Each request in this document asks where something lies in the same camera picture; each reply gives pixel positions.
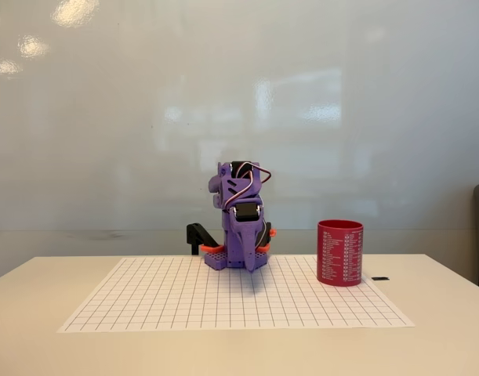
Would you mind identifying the white grid paper mat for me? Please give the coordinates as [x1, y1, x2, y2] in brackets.
[57, 256, 416, 334]

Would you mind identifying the red printed cup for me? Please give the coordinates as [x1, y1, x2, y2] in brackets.
[316, 219, 365, 288]

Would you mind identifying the black clamp with orange pad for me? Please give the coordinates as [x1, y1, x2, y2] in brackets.
[259, 221, 278, 252]
[186, 222, 226, 256]

